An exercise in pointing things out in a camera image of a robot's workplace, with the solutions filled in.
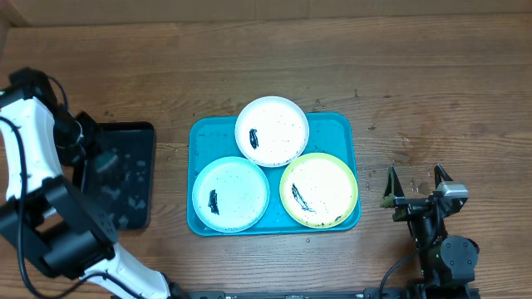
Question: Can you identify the white plate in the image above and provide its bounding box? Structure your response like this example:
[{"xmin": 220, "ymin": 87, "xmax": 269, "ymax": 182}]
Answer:
[{"xmin": 234, "ymin": 96, "xmax": 309, "ymax": 168}]

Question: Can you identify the light blue plate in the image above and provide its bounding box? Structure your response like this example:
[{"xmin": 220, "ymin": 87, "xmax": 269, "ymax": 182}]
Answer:
[{"xmin": 191, "ymin": 156, "xmax": 270, "ymax": 233}]

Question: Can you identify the black water tray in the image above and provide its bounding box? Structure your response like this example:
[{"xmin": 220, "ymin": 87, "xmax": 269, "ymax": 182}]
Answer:
[{"xmin": 72, "ymin": 121, "xmax": 156, "ymax": 231}]

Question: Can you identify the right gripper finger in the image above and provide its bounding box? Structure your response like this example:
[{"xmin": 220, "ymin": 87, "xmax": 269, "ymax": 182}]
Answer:
[
  {"xmin": 434, "ymin": 164, "xmax": 453, "ymax": 192},
  {"xmin": 380, "ymin": 166, "xmax": 405, "ymax": 208}
]

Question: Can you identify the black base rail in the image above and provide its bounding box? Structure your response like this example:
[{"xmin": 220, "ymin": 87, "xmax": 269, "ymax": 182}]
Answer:
[{"xmin": 186, "ymin": 288, "xmax": 481, "ymax": 299}]

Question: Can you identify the yellow-green plate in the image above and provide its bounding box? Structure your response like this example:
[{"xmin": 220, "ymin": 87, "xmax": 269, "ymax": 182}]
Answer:
[{"xmin": 279, "ymin": 153, "xmax": 358, "ymax": 229}]

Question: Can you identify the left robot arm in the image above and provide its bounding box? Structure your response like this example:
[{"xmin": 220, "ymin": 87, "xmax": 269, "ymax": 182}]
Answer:
[{"xmin": 1, "ymin": 67, "xmax": 188, "ymax": 298}]

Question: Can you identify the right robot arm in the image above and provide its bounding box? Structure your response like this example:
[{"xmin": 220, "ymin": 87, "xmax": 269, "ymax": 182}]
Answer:
[{"xmin": 377, "ymin": 164, "xmax": 480, "ymax": 298}]

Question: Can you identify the teal plastic tray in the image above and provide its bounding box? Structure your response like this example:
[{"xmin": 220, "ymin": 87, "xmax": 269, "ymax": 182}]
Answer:
[{"xmin": 186, "ymin": 112, "xmax": 357, "ymax": 237}]

